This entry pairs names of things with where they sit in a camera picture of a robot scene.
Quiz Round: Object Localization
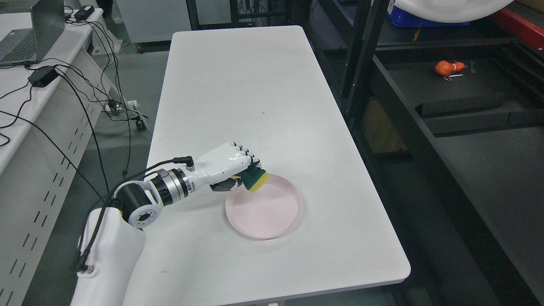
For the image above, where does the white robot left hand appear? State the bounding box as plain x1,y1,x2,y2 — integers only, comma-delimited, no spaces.
185,142,261,190

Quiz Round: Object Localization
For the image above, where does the green yellow sponge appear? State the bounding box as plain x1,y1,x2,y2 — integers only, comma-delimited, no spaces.
240,167,270,193

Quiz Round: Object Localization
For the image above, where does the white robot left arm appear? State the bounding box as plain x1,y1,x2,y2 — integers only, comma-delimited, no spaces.
70,167,196,306

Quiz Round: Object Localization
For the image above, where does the dark metal shelf rack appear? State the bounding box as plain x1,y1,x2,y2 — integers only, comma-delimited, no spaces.
291,0,544,306

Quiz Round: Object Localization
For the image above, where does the orange object on shelf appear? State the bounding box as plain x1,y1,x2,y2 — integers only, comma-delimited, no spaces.
433,60,465,77

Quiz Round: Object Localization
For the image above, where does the pink round plate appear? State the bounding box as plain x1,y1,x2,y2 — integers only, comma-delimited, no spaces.
225,175,303,240

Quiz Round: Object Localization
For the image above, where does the white power strip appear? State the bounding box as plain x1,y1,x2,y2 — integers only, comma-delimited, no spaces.
102,99,139,116

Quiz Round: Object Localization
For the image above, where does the white side desk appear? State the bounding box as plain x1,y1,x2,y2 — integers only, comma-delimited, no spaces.
0,23,113,306

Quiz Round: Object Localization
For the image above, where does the black power adapter on desk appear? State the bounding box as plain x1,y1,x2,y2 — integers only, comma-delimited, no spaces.
28,65,59,88

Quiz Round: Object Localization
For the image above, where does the black power adapter top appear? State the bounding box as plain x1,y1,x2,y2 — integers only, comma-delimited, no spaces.
74,5,95,22

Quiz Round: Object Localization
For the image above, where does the grey laptop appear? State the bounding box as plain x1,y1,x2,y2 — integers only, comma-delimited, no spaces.
0,0,65,67

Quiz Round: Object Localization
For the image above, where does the blue plastic crate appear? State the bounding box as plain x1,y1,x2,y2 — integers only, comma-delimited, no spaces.
387,0,471,28

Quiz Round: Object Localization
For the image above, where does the white round object top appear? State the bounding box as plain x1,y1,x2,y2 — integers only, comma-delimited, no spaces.
394,0,512,23

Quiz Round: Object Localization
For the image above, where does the red metal beam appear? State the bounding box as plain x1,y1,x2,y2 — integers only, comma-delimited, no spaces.
490,8,544,53

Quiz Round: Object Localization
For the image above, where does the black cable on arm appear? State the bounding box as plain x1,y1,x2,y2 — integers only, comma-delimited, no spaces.
74,156,195,273

